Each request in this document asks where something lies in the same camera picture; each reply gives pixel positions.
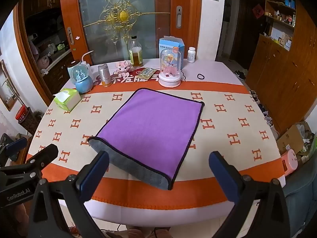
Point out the teal chair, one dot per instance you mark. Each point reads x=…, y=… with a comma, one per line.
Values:
x=302, y=198

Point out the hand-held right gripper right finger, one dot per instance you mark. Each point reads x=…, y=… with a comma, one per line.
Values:
x=223, y=176

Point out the wooden cabinet with shelves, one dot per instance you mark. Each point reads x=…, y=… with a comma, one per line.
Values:
x=284, y=74

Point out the pink glass dome ornament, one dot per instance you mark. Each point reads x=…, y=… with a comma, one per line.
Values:
x=169, y=67

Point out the red paper door decoration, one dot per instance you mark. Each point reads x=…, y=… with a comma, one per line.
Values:
x=258, y=10

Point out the blue snow globe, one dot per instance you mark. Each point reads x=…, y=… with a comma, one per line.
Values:
x=83, y=80

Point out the row of shoes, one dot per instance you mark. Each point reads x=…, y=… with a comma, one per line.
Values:
x=266, y=115

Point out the frosted glass sliding door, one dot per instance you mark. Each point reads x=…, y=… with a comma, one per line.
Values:
x=99, y=10

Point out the pill blister pack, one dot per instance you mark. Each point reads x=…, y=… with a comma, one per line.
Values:
x=146, y=73

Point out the glass bottle with yellow liquid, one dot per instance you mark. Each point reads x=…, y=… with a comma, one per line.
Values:
x=136, y=54

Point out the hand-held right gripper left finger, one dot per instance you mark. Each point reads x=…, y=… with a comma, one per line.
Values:
x=95, y=176

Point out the cardboard box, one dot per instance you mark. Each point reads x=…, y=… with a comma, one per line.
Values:
x=289, y=138

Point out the wooden picture frame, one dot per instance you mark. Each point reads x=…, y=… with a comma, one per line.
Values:
x=6, y=86

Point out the silver drink can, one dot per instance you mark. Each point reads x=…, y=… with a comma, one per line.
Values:
x=104, y=75

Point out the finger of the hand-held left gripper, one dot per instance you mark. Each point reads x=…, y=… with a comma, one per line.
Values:
x=16, y=145
x=45, y=153

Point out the blue carton box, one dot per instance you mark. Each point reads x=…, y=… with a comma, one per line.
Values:
x=167, y=43

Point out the white pill bottle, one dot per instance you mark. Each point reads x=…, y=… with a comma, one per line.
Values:
x=191, y=55

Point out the black sneaker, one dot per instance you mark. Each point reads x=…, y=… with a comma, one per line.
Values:
x=239, y=75

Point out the dark wooden door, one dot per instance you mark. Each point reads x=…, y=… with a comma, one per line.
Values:
x=247, y=37

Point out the green tissue box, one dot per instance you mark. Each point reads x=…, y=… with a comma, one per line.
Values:
x=66, y=100

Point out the purple and grey towel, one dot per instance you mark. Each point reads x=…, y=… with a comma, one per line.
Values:
x=153, y=129

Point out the pink plastic stool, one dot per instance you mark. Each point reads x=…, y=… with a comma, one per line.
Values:
x=289, y=162

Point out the red lid jar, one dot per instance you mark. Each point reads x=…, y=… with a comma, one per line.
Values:
x=21, y=112

